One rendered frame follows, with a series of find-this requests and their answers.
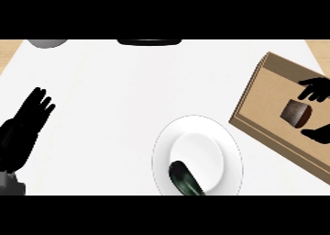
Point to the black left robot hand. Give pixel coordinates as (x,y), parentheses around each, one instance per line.
(20,134)

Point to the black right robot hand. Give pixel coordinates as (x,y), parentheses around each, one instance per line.
(323,87)

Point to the brown cupcake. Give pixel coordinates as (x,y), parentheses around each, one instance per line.
(297,112)

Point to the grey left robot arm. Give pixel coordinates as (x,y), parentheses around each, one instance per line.
(8,185)

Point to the cardboard box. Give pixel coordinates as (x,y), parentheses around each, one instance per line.
(267,101)

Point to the white plate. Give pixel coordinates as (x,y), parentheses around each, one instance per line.
(204,147)

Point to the grey round object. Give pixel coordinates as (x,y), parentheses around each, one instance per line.
(46,43)

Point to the dark green vegetable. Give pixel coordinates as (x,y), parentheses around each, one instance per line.
(183,179)

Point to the black rounded object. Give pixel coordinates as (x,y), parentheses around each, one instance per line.
(149,42)

